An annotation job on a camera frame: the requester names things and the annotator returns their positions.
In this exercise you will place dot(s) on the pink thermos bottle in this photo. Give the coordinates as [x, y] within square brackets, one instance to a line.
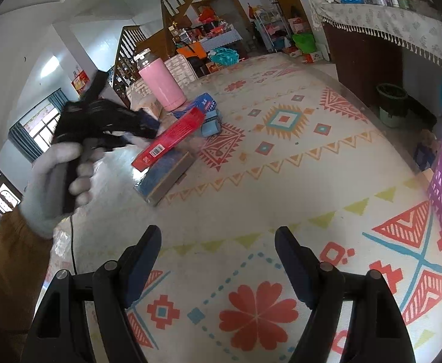
[162, 83]

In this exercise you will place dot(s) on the white tissue pack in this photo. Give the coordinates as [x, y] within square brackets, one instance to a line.
[149, 106]

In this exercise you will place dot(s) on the light blue small carton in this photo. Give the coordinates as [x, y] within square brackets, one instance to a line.
[211, 126]

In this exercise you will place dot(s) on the patterned white chair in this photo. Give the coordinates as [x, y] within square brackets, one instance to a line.
[181, 70]

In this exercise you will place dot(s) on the green waste bin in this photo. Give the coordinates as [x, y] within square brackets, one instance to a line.
[391, 109]

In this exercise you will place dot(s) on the leaf patterned sideboard cloth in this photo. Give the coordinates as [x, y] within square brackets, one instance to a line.
[387, 22]

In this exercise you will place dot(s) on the dark wooden sideboard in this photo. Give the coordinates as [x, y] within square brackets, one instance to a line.
[357, 60]

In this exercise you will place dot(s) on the person's left forearm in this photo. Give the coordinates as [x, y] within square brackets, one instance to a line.
[9, 279]

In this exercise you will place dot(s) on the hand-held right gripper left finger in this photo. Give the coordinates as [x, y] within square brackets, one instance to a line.
[141, 264]

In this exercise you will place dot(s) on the window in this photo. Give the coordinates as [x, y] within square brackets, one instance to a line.
[41, 124]

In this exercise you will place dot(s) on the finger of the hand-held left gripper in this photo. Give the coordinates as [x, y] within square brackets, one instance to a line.
[95, 85]
[147, 124]

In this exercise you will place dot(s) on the green bag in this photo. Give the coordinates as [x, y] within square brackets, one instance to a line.
[303, 43]

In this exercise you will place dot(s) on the red wall calendar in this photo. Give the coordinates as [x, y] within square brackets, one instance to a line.
[80, 83]

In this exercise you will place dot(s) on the long red box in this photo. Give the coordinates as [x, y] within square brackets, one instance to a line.
[168, 140]

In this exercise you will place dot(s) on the white storage rack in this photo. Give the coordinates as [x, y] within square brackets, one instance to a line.
[272, 30]

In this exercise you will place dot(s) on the teal bag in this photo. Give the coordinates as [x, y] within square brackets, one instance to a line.
[224, 56]

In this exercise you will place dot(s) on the dark flat box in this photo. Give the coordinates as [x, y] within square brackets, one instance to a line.
[164, 181]

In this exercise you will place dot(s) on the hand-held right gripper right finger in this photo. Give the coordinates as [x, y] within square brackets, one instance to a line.
[294, 268]

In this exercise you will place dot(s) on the wooden staircase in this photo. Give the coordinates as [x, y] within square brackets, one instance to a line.
[130, 45]

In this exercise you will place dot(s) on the person's left hand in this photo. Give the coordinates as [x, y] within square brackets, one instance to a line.
[43, 193]

